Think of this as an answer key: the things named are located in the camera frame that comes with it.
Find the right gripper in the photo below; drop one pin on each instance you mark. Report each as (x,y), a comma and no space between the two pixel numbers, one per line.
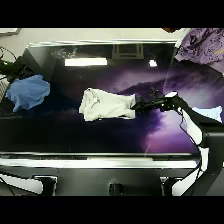
(150,105)

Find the white garment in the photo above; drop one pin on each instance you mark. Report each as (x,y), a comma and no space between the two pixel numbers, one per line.
(105,105)

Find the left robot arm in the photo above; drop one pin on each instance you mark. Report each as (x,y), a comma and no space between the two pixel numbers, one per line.
(23,183)

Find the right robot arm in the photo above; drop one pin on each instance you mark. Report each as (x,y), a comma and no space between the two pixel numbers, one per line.
(210,133)

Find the light blue garment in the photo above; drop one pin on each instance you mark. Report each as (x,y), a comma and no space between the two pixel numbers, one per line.
(211,113)

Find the purple printed garment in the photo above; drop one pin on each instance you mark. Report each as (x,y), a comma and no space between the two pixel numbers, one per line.
(203,45)

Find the silver frame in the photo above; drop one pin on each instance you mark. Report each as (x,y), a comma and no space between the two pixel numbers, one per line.
(100,163)

